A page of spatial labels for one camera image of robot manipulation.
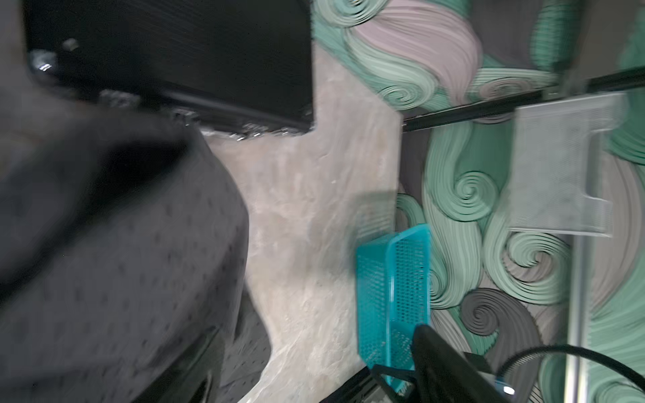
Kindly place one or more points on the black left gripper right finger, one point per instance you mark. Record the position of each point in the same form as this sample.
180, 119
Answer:
443, 375

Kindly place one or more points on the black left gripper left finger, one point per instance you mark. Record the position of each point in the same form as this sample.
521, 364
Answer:
193, 377

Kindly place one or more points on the black hard case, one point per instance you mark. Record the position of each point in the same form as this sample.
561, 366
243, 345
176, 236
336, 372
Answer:
239, 67

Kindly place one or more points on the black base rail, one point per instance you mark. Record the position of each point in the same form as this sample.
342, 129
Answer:
360, 388

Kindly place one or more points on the teal plastic basket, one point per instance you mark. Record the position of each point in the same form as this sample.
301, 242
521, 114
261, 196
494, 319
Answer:
393, 295

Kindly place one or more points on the black frame bar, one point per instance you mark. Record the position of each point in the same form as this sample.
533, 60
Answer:
616, 82

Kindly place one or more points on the grey polka dot skirt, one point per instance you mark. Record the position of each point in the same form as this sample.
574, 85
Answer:
123, 240

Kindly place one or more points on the aluminium side rail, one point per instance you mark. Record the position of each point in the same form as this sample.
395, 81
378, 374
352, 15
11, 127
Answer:
579, 302

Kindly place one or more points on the clear mesh wall holder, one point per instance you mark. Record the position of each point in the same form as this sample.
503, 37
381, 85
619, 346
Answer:
557, 162

